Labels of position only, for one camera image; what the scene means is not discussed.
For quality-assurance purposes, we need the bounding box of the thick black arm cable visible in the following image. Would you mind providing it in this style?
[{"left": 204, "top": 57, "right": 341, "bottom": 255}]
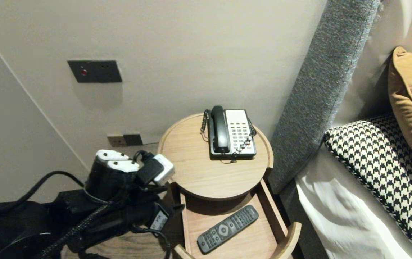
[{"left": 0, "top": 171, "right": 86, "bottom": 217}]

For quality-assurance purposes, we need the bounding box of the beige wall socket plate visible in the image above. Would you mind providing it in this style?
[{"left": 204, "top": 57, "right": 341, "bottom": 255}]
[{"left": 107, "top": 134, "right": 125, "bottom": 148}]

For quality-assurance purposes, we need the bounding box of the dark wall switch panel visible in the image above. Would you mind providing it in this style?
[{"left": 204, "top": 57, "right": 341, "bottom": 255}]
[{"left": 67, "top": 60, "right": 122, "bottom": 83}]

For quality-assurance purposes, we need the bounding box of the grey upholstered bed headboard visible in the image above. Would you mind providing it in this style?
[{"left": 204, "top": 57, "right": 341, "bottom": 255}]
[{"left": 269, "top": 0, "right": 384, "bottom": 259}]

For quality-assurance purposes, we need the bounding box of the black coiled telephone cord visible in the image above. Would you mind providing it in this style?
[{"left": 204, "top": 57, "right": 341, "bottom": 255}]
[{"left": 200, "top": 110, "right": 257, "bottom": 164}]

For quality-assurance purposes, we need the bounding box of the black and white desk telephone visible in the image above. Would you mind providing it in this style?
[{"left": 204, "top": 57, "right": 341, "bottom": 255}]
[{"left": 208, "top": 109, "right": 257, "bottom": 160}]

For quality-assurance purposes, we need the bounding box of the white bed pillow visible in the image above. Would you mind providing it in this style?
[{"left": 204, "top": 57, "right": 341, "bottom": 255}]
[{"left": 334, "top": 0, "right": 412, "bottom": 126}]

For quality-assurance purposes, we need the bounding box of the black white wrist camera unit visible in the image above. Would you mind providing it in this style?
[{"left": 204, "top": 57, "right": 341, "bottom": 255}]
[{"left": 85, "top": 149, "right": 176, "bottom": 204}]

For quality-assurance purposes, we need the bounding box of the braided black cable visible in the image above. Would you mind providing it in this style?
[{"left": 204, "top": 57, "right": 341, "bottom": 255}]
[{"left": 40, "top": 201, "right": 120, "bottom": 259}]

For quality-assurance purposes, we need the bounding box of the black white houndstooth pillow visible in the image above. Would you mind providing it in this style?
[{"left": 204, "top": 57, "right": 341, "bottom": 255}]
[{"left": 324, "top": 114, "right": 412, "bottom": 259}]

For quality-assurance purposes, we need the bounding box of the black telephone handset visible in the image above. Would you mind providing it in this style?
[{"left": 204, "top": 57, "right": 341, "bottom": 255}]
[{"left": 211, "top": 105, "right": 230, "bottom": 154}]

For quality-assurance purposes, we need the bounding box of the black TV remote control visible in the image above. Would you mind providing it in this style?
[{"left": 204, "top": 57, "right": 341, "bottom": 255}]
[{"left": 196, "top": 205, "right": 259, "bottom": 255}]

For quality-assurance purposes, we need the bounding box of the curved wooden table drawer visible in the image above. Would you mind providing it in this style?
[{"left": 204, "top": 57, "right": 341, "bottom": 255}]
[{"left": 173, "top": 178, "right": 302, "bottom": 259}]

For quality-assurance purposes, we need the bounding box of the white bed sheet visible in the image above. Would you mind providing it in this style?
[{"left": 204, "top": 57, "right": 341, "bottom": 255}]
[{"left": 295, "top": 146, "right": 412, "bottom": 259}]

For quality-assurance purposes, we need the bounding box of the round wooden side table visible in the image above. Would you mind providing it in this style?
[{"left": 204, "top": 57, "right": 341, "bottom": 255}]
[{"left": 157, "top": 113, "right": 275, "bottom": 202}]

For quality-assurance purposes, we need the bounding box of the thin black camera cable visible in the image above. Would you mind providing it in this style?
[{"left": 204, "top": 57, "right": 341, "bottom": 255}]
[{"left": 128, "top": 225, "right": 172, "bottom": 252}]

